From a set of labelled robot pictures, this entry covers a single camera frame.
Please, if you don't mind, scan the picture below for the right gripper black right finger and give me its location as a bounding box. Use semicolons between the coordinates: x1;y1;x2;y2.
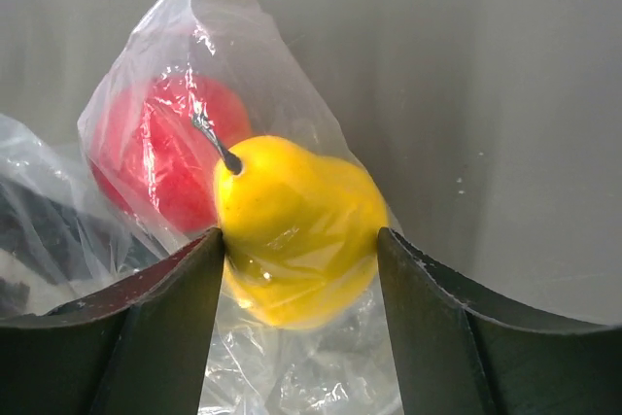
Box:
378;228;621;414

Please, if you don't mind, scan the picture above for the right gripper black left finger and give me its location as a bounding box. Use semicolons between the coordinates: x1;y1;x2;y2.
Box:
1;228;224;414

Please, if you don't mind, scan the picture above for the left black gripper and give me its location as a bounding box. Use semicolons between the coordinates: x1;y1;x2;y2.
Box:
1;181;157;308

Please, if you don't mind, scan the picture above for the red fake apple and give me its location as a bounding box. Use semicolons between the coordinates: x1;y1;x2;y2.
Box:
87;73;253;234

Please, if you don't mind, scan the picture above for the yellow fake lemon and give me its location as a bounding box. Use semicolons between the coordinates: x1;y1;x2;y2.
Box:
191;114;389;330

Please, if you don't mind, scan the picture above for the clear blue zip top bag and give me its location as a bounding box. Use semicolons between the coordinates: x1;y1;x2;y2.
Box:
1;0;401;414

